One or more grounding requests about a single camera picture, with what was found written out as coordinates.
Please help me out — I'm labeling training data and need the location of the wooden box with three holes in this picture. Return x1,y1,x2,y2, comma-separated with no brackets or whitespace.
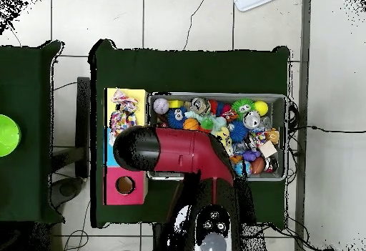
102,87,149,206

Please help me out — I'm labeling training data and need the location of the small orange basketball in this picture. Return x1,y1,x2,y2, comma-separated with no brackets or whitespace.
182,117,200,131

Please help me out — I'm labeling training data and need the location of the blue spiky ball with eyes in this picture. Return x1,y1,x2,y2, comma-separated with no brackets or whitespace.
167,106,188,129

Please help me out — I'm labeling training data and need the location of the crushed silver drink can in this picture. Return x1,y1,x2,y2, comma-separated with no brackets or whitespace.
189,97,212,115

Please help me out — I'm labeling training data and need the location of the white baseball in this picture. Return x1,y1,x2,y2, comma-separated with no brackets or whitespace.
153,98,170,115

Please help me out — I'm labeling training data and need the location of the green spiky ball with eyes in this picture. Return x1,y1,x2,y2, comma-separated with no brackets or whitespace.
230,98,256,120

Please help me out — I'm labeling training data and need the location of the globe print ball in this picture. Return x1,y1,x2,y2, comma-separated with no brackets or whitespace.
234,160,253,177

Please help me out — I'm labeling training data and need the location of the yellow foam ball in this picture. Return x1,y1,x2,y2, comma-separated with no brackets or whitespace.
253,100,269,117

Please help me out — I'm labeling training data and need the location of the black stand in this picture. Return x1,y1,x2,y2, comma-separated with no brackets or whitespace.
51,76,91,206

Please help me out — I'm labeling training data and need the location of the side table with green cloth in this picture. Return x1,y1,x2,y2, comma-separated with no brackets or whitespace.
0,40,65,225

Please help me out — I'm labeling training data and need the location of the bright green bowl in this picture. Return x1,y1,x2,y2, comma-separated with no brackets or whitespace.
0,114,21,157

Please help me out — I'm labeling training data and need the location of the wire mesh bin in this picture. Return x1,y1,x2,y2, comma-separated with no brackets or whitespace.
146,91,288,182

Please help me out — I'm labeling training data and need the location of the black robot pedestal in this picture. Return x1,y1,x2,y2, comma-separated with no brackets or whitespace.
152,223,172,251

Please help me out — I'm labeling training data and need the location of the black cable on floor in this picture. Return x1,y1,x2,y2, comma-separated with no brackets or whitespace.
288,124,366,134

